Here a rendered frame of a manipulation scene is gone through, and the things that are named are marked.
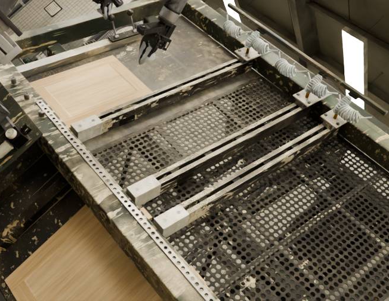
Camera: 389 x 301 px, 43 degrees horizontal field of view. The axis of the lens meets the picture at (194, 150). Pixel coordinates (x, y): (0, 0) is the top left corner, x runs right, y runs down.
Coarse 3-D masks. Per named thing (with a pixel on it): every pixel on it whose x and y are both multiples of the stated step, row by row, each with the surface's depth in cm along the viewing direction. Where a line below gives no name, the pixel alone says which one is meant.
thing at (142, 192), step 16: (320, 80) 235; (304, 96) 244; (288, 112) 243; (304, 112) 246; (256, 128) 231; (272, 128) 233; (224, 144) 220; (240, 144) 221; (192, 160) 210; (208, 160) 211; (160, 176) 201; (176, 176) 201; (192, 176) 210; (128, 192) 194; (144, 192) 193; (160, 192) 201
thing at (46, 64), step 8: (104, 40) 267; (128, 40) 273; (136, 40) 277; (80, 48) 259; (88, 48) 260; (96, 48) 261; (104, 48) 265; (112, 48) 269; (56, 56) 252; (64, 56) 253; (72, 56) 254; (80, 56) 257; (88, 56) 261; (24, 64) 244; (32, 64) 244; (40, 64) 245; (48, 64) 247; (56, 64) 251; (24, 72) 241; (32, 72) 244; (40, 72) 247
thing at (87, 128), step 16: (256, 32) 255; (240, 48) 266; (224, 64) 260; (240, 64) 262; (192, 80) 249; (208, 80) 251; (224, 80) 261; (144, 96) 234; (160, 96) 235; (176, 96) 242; (112, 112) 224; (128, 112) 225; (144, 112) 233; (80, 128) 213; (96, 128) 217; (112, 128) 225
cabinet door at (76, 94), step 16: (96, 64) 255; (112, 64) 256; (48, 80) 241; (64, 80) 243; (80, 80) 245; (96, 80) 246; (112, 80) 248; (128, 80) 249; (48, 96) 233; (64, 96) 235; (80, 96) 236; (96, 96) 238; (112, 96) 239; (128, 96) 240; (64, 112) 226; (80, 112) 228; (96, 112) 229
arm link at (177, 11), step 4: (172, 0) 194; (176, 0) 195; (180, 0) 195; (184, 0) 196; (188, 0) 199; (164, 4) 199; (168, 4) 197; (172, 4) 196; (176, 4) 196; (180, 4) 196; (184, 4) 198; (168, 8) 197; (172, 8) 196; (176, 8) 197; (180, 8) 198; (176, 12) 198; (180, 12) 199
